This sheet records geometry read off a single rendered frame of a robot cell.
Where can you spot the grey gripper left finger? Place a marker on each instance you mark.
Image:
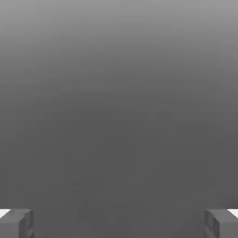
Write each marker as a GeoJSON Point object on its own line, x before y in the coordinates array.
{"type": "Point", "coordinates": [14, 224]}

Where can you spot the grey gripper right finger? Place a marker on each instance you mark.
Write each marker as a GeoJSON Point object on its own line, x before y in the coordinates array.
{"type": "Point", "coordinates": [223, 225]}

